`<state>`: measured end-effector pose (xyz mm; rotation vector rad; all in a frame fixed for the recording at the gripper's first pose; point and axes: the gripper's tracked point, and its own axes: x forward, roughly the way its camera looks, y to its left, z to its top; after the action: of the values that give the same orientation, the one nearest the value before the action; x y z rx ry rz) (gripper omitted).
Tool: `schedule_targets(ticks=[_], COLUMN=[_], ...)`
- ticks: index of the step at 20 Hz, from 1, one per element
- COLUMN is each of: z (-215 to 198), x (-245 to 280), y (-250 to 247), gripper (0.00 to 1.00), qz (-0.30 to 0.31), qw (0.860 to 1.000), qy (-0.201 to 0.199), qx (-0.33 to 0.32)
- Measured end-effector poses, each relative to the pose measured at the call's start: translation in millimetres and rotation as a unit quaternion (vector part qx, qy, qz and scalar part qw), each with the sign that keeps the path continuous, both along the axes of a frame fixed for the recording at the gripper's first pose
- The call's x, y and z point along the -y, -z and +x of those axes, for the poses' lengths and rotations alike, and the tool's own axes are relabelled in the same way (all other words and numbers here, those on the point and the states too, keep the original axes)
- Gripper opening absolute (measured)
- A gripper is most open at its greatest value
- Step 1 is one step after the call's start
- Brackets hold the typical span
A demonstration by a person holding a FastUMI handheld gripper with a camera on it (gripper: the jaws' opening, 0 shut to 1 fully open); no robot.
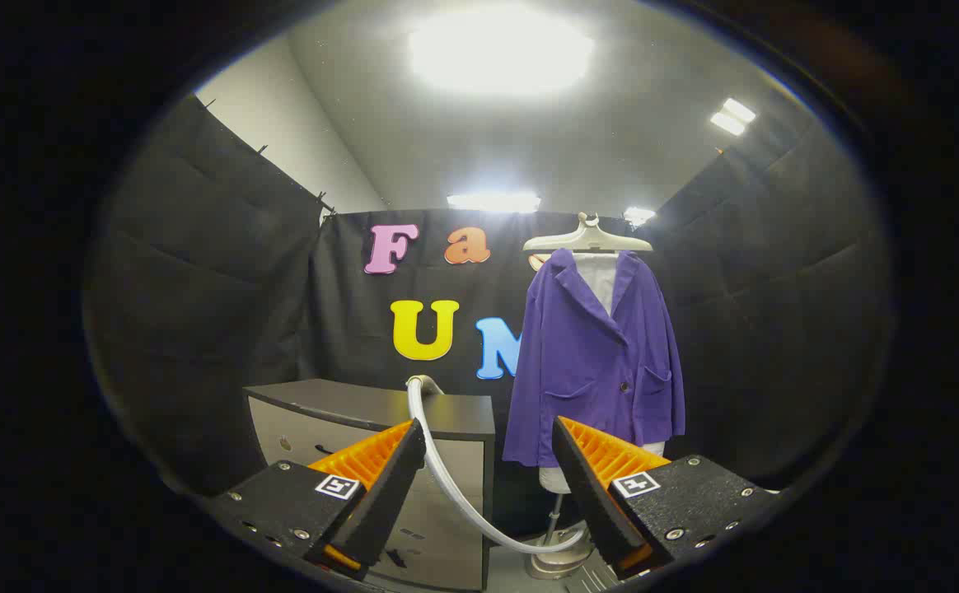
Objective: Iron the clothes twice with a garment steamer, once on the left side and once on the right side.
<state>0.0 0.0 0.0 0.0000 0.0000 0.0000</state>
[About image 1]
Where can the white clothes hanger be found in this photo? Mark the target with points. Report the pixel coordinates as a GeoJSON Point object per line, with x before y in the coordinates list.
{"type": "Point", "coordinates": [587, 241]}

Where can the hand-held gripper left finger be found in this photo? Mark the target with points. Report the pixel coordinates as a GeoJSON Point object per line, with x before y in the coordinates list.
{"type": "Point", "coordinates": [389, 486]}

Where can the white garment steamer head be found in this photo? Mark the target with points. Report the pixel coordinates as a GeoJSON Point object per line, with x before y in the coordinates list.
{"type": "Point", "coordinates": [422, 381]}

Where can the large ceiling light panel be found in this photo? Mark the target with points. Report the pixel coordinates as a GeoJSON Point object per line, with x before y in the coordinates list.
{"type": "Point", "coordinates": [500, 49]}

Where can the grey garment steamer base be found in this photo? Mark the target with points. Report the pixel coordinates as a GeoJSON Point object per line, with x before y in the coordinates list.
{"type": "Point", "coordinates": [558, 564]}

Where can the double ceiling light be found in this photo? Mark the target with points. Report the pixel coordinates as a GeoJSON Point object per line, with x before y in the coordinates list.
{"type": "Point", "coordinates": [733, 117]}

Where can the metal stand pole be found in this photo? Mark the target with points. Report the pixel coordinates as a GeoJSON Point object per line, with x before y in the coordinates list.
{"type": "Point", "coordinates": [556, 515]}

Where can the small ceiling light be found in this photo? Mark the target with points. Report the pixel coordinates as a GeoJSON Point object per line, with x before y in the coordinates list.
{"type": "Point", "coordinates": [638, 216]}

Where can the purple jacket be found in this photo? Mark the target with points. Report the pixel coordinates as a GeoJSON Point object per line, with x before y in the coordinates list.
{"type": "Point", "coordinates": [587, 371]}

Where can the long ceiling light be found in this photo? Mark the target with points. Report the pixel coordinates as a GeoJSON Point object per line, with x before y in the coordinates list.
{"type": "Point", "coordinates": [493, 202]}

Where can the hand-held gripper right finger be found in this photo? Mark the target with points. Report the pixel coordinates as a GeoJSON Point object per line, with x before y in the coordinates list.
{"type": "Point", "coordinates": [582, 486]}

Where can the white mannequin torso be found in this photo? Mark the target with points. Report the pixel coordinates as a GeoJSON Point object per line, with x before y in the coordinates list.
{"type": "Point", "coordinates": [603, 280]}

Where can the black backdrop cloth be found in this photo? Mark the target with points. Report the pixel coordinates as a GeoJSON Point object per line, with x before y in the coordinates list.
{"type": "Point", "coordinates": [208, 329]}

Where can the grey cabinet with dark top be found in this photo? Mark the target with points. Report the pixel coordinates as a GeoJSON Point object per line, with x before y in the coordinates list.
{"type": "Point", "coordinates": [339, 403]}

